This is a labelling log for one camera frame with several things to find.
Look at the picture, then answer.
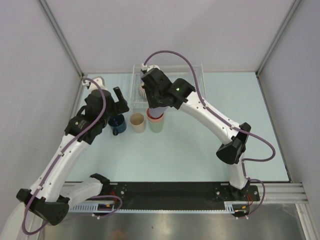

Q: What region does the dark blue ceramic mug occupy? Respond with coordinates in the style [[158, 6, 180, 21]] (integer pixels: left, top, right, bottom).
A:
[[107, 114, 127, 136]]

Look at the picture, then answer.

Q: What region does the beige plastic cup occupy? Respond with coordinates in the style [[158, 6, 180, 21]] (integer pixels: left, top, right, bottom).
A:
[[129, 112, 146, 134]]

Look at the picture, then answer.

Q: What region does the tall lilac plastic cup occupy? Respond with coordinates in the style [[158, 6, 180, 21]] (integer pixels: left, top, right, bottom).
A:
[[148, 106, 168, 119]]

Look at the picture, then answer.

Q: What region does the salmon pink plastic cup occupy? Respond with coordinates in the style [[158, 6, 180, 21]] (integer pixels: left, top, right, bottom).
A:
[[146, 110, 165, 124]]

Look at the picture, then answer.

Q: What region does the green plastic cup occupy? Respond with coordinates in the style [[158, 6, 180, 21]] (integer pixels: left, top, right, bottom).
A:
[[148, 120, 164, 134]]

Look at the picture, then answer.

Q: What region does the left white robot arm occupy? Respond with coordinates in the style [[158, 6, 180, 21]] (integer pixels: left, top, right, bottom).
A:
[[16, 87, 129, 226]]

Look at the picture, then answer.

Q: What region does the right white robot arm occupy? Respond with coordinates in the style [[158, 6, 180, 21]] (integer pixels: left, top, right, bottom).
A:
[[140, 65, 251, 201]]

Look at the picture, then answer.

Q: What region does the striped ceramic mug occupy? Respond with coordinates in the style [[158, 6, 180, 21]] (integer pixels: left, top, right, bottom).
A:
[[138, 84, 147, 100]]

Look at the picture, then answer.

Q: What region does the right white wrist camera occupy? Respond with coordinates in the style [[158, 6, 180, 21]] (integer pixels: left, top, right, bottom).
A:
[[140, 63, 160, 74]]

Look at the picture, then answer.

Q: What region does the white wire dish rack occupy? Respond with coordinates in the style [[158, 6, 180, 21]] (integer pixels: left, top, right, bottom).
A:
[[130, 64, 207, 112]]

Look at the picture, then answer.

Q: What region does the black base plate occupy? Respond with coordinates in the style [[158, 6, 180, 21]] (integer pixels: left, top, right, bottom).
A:
[[102, 182, 260, 211]]

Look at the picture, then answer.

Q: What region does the slotted cable duct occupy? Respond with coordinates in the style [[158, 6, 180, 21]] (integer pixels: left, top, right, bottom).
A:
[[68, 201, 251, 214]]

